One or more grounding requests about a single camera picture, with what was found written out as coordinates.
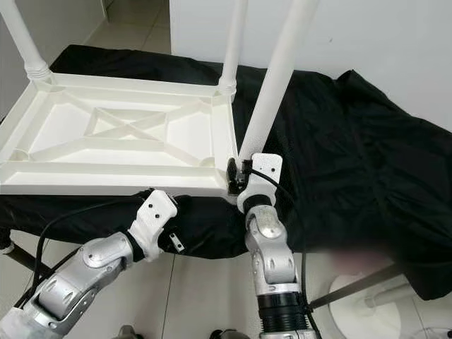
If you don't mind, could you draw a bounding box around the dark robot right foot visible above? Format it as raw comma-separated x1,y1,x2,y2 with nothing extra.
208,328,244,339

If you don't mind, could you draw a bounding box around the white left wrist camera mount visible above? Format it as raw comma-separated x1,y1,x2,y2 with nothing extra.
127,189,179,262

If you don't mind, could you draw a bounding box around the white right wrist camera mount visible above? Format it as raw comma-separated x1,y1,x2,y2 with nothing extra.
237,152,283,209

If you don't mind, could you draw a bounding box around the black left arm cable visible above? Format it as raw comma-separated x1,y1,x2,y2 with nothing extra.
32,194,149,308

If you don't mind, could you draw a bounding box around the white plastic table top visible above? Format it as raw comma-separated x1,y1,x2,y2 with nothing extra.
0,72,239,198

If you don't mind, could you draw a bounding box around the grey stand pole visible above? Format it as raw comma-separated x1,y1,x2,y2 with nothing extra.
367,279,452,308

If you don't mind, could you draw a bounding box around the black cloth cover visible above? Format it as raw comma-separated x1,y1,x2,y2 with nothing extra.
0,44,452,301

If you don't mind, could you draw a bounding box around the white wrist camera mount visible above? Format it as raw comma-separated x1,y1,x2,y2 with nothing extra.
237,152,283,209
127,189,179,262

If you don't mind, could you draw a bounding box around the white round stand base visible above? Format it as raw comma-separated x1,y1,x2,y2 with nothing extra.
328,272,446,339

